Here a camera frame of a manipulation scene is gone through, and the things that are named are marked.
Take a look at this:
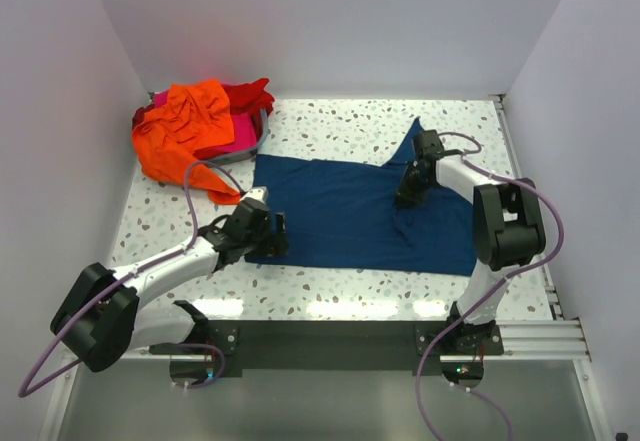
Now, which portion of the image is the blue t-shirt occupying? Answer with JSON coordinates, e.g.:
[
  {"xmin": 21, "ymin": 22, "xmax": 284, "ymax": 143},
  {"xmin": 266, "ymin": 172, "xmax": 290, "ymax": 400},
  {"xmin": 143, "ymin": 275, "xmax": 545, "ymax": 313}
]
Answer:
[{"xmin": 245, "ymin": 122, "xmax": 476, "ymax": 276}]

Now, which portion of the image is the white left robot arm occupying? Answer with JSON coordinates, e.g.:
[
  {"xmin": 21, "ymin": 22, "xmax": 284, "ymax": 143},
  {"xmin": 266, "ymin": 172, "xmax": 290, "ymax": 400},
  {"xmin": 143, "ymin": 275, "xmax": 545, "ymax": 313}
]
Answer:
[{"xmin": 50, "ymin": 190, "xmax": 289, "ymax": 372}]

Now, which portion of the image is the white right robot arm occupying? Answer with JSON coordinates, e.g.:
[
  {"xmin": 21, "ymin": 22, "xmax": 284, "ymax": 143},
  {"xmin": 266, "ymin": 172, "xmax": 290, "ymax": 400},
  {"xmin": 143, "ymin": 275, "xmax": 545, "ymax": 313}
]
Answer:
[{"xmin": 394, "ymin": 130, "xmax": 546, "ymax": 332}]

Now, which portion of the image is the grey laundry basket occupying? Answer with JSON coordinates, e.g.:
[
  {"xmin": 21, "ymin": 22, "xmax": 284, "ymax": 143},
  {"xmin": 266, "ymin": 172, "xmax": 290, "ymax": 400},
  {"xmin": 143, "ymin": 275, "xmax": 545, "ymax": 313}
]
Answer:
[{"xmin": 201, "ymin": 109, "xmax": 268, "ymax": 164}]

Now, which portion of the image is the red t-shirt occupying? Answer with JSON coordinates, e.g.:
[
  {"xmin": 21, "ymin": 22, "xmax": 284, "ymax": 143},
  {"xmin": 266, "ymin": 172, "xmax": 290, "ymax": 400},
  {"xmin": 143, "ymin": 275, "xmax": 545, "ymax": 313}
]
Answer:
[{"xmin": 132, "ymin": 78, "xmax": 274, "ymax": 160}]

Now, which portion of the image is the orange t-shirt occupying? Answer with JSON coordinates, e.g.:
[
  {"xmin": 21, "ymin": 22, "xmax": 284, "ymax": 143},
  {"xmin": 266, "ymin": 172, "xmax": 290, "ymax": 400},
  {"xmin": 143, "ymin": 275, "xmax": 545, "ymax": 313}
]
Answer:
[{"xmin": 132, "ymin": 79, "xmax": 240, "ymax": 205}]

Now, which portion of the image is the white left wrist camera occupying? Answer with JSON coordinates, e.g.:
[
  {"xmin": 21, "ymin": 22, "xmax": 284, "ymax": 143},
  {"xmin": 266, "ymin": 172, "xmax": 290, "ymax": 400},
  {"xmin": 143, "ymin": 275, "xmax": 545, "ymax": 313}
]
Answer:
[{"xmin": 241, "ymin": 186, "xmax": 269, "ymax": 205}]

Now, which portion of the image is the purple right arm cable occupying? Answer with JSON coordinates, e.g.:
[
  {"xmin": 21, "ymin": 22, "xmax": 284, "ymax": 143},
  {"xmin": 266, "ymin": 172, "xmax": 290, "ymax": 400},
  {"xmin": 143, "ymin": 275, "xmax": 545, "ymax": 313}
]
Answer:
[{"xmin": 415, "ymin": 130, "xmax": 567, "ymax": 441}]

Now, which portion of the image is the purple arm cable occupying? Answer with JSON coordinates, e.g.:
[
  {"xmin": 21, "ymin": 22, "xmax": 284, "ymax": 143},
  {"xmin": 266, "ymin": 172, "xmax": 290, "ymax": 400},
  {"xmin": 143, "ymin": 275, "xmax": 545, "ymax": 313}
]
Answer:
[
  {"xmin": 415, "ymin": 130, "xmax": 567, "ymax": 441},
  {"xmin": 17, "ymin": 161, "xmax": 251, "ymax": 398}
]

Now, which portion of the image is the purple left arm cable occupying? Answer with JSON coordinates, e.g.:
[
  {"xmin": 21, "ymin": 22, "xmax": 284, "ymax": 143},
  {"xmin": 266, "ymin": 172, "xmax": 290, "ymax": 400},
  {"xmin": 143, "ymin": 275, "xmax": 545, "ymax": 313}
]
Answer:
[{"xmin": 17, "ymin": 161, "xmax": 251, "ymax": 398}]

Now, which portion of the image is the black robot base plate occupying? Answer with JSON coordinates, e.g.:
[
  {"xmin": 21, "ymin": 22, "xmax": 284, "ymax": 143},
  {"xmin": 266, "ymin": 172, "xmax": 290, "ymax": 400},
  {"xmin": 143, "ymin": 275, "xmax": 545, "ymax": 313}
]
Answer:
[{"xmin": 149, "ymin": 320, "xmax": 505, "ymax": 377}]

